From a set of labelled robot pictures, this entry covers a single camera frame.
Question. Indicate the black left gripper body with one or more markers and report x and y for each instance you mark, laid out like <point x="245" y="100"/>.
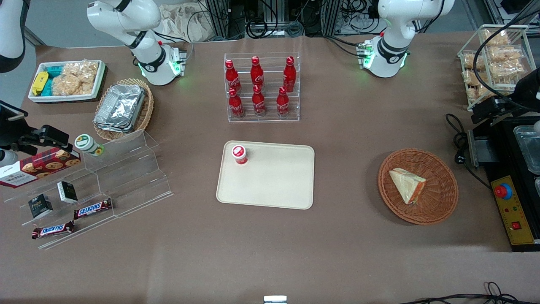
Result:
<point x="530" y="90"/>

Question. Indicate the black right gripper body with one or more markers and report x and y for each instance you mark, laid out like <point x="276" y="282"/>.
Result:
<point x="9" y="131"/>

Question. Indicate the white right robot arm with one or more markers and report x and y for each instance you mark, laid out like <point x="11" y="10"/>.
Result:
<point x="126" y="17"/>

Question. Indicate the oval light wicker basket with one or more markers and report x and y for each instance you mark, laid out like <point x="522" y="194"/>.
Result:
<point x="145" y="114"/>

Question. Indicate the round brown wicker basket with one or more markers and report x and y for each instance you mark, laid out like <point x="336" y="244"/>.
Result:
<point x="438" y="202"/>

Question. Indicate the wrapped triangle sandwich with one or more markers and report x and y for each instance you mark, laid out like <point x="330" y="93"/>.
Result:
<point x="407" y="185"/>

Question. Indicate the beige plastic tray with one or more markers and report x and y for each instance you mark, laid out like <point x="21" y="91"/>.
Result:
<point x="278" y="181"/>

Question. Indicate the clear bag of crackers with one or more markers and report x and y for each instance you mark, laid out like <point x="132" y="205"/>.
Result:
<point x="506" y="54"/>
<point x="82" y="69"/>
<point x="476" y="93"/>
<point x="472" y="61"/>
<point x="498" y="38"/>
<point x="69" y="86"/>
<point x="508" y="69"/>

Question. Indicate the red tartan cookie box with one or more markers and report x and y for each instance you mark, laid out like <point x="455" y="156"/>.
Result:
<point x="42" y="166"/>

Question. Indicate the green white yogurt bottle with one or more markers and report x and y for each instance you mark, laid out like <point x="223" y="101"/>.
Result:
<point x="88" y="145"/>

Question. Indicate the white plastic bin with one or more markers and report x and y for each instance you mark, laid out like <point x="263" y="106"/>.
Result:
<point x="63" y="98"/>

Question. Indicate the black machine with yellow panel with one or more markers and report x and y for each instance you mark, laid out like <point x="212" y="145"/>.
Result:
<point x="502" y="147"/>

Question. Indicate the teal snack packet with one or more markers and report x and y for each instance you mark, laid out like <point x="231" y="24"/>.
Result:
<point x="54" y="71"/>
<point x="48" y="86"/>

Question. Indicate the clear plastic container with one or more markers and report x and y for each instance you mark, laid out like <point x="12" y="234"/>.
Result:
<point x="529" y="147"/>

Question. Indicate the yellow snack packet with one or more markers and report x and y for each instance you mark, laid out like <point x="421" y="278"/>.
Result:
<point x="40" y="82"/>

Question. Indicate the small black box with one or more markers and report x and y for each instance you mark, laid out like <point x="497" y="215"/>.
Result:
<point x="67" y="192"/>
<point x="40" y="206"/>

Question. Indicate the silver foil packet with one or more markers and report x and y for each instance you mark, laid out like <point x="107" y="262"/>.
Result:
<point x="120" y="107"/>

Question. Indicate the Snickers chocolate bar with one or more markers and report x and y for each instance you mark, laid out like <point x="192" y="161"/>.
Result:
<point x="93" y="208"/>
<point x="52" y="230"/>

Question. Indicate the red emergency stop button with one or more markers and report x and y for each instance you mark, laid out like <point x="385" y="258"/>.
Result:
<point x="503" y="191"/>

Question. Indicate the clear acrylic tiered stand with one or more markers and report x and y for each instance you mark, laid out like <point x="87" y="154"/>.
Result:
<point x="126" y="181"/>

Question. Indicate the beige cloth bag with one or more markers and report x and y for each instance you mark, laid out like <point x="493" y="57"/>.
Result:
<point x="185" y="21"/>

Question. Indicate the red Coca-Cola bottle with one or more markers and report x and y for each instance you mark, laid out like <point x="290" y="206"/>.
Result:
<point x="257" y="74"/>
<point x="282" y="104"/>
<point x="236" y="105"/>
<point x="232" y="78"/>
<point x="259" y="103"/>
<point x="289" y="76"/>

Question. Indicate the red white yogurt bottle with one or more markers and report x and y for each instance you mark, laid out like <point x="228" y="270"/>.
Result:
<point x="239" y="155"/>

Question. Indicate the clear acrylic bottle rack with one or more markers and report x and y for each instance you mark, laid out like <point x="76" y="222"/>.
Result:
<point x="270" y="114"/>

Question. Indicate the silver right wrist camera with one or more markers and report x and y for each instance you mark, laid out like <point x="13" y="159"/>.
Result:
<point x="8" y="158"/>

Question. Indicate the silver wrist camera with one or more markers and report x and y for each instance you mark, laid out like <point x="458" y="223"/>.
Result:
<point x="537" y="126"/>
<point x="8" y="158"/>

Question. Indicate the black wrist mount bracket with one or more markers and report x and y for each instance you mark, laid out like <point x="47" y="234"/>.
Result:
<point x="12" y="110"/>

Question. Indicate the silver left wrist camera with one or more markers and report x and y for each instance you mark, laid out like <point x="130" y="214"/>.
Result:
<point x="537" y="126"/>

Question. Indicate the aluminium frame post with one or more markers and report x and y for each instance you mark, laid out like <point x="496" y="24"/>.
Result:
<point x="331" y="17"/>
<point x="219" y="19"/>

